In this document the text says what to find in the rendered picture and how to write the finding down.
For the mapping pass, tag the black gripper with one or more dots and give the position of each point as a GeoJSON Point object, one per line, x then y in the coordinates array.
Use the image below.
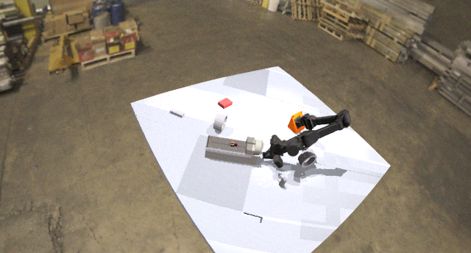
{"type": "Point", "coordinates": [276, 155]}

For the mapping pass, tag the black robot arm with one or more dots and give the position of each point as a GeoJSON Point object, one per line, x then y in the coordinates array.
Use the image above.
{"type": "Point", "coordinates": [309, 137]}

